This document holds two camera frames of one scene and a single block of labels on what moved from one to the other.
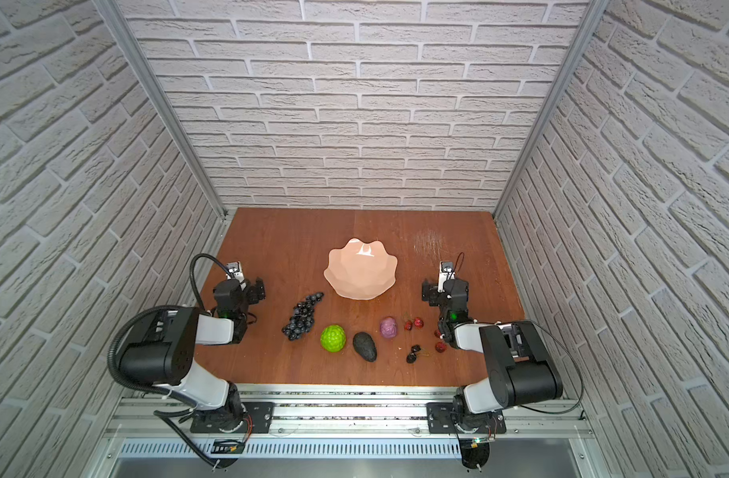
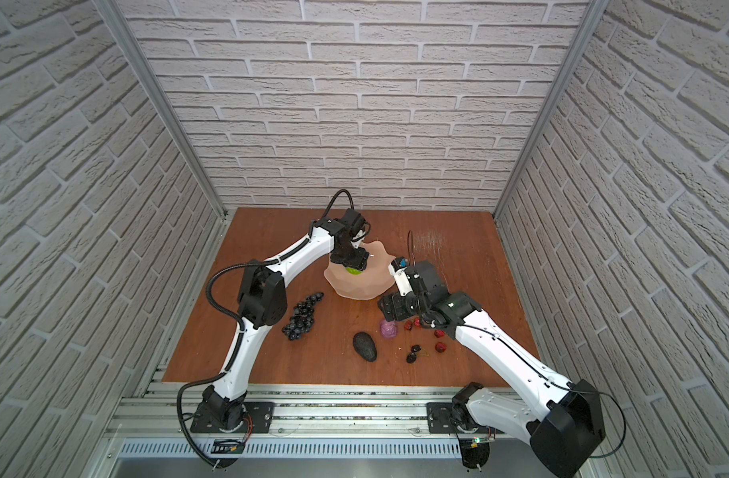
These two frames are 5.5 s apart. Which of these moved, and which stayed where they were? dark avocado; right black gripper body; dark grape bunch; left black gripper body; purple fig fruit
Moved: right black gripper body; left black gripper body
Stayed: dark grape bunch; dark avocado; purple fig fruit
